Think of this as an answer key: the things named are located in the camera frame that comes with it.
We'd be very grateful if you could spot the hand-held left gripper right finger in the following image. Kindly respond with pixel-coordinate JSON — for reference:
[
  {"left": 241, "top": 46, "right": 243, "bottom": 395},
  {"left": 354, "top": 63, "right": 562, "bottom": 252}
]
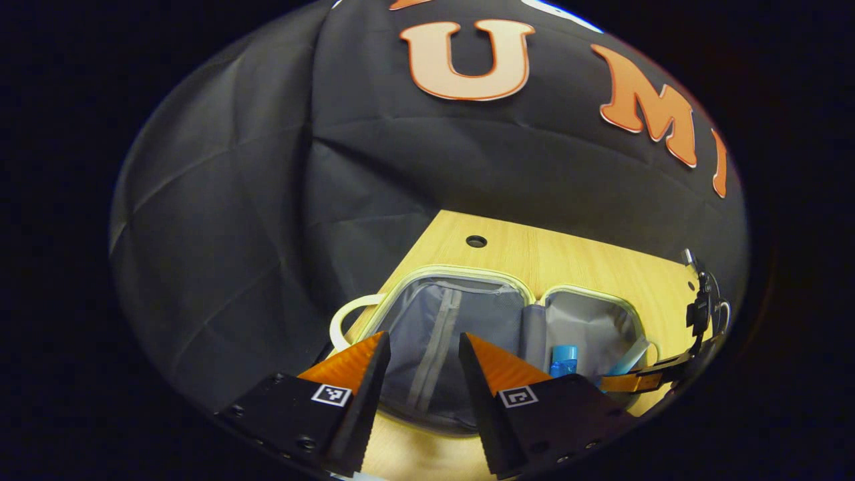
[{"left": 458, "top": 332, "right": 639, "bottom": 479}]

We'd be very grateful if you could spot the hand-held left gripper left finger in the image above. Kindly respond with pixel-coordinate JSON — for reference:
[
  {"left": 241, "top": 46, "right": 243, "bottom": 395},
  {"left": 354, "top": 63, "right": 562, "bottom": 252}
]
[{"left": 215, "top": 331, "right": 392, "bottom": 477}]

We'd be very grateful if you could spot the small light blue tube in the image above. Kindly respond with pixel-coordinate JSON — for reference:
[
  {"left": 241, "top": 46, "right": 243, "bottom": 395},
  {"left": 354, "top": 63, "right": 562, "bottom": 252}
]
[{"left": 607, "top": 337, "right": 650, "bottom": 376}]

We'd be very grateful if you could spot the blue cap skincare bottle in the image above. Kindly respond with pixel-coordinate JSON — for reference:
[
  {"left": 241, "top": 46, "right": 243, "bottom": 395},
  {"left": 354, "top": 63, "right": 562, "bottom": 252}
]
[{"left": 549, "top": 345, "right": 579, "bottom": 379}]

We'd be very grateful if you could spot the small cream suitcase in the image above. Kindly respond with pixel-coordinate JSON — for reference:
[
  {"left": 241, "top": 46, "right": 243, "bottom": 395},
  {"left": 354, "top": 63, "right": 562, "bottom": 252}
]
[{"left": 329, "top": 265, "right": 661, "bottom": 436}]

